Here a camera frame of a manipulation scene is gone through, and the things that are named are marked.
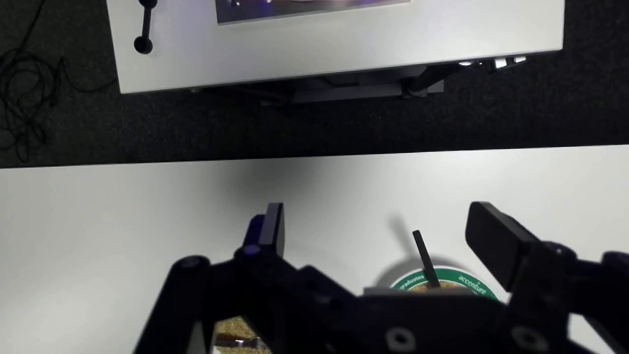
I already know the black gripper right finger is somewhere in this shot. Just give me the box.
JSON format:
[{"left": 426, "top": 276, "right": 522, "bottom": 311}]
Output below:
[{"left": 465, "top": 199, "right": 629, "bottom": 354}]

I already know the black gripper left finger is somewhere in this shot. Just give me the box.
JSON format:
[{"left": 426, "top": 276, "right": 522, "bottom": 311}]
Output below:
[{"left": 133, "top": 201, "right": 361, "bottom": 354}]

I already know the green rimmed white bowl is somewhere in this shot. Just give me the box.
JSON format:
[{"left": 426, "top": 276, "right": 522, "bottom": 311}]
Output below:
[{"left": 388, "top": 264, "right": 506, "bottom": 303}]

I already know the black handled spoon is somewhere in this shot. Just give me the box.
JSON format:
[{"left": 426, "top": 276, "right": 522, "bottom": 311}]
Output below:
[{"left": 410, "top": 229, "right": 441, "bottom": 292}]

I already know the dry rice pile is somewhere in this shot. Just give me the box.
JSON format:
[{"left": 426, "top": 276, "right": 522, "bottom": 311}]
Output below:
[{"left": 213, "top": 317, "right": 267, "bottom": 351}]

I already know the black dumbbell shaped tool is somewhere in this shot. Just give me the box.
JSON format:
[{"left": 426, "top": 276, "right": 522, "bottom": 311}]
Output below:
[{"left": 131, "top": 0, "right": 158, "bottom": 58}]

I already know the black floor cable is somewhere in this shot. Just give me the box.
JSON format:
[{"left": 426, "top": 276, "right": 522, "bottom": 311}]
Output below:
[{"left": 0, "top": 0, "right": 70, "bottom": 164}]

